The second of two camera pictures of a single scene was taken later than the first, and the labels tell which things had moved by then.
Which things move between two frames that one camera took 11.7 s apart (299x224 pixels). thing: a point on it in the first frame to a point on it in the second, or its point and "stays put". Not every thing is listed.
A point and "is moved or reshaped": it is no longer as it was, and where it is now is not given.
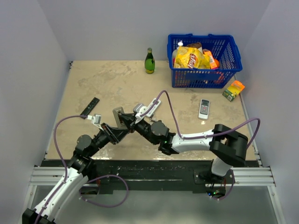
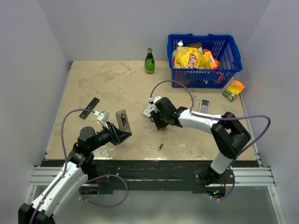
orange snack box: [213, 64] stays put
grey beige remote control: [117, 112] is moved or reshaped
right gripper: [130, 121] to [159, 124]
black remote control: [93, 103] stays put
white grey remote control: [204, 109] stays put
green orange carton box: [233, 90] stays put
